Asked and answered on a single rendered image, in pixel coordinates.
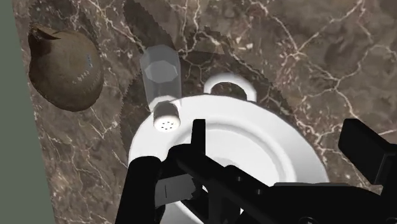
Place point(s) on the white mug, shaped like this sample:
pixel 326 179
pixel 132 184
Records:
pixel 248 130

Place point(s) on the glass shaker with white cap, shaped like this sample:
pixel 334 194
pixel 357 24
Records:
pixel 161 80

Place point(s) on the brown clay jug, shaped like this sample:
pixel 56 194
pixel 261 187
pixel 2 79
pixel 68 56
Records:
pixel 65 77

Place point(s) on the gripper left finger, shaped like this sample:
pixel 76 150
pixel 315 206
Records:
pixel 217 176

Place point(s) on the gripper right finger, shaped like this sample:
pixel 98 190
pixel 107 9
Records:
pixel 369 149

